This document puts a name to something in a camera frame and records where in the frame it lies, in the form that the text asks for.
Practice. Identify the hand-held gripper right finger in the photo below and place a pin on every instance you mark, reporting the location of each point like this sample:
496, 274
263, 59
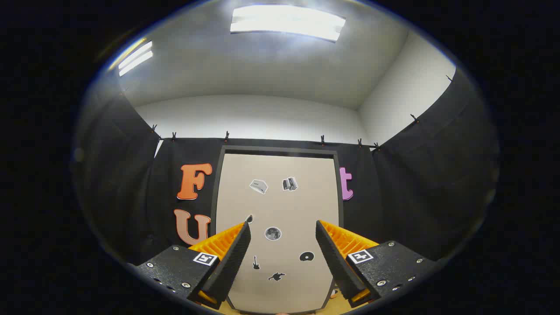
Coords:
334, 258

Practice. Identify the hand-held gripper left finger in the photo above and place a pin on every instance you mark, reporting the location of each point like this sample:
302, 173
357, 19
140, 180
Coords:
232, 262

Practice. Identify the dark grey shoe cabinet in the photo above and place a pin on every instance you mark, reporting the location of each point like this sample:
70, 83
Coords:
280, 149

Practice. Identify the black backdrop cloth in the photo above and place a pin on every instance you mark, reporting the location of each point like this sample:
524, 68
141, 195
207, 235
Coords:
415, 188

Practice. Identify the row of black cloth clips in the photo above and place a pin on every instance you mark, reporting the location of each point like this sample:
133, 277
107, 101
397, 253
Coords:
323, 140

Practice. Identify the small ceiling light panel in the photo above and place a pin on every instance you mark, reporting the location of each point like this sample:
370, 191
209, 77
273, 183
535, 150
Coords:
135, 57

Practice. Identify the large ceiling light panel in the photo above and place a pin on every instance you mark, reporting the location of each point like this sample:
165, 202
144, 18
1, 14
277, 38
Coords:
286, 22

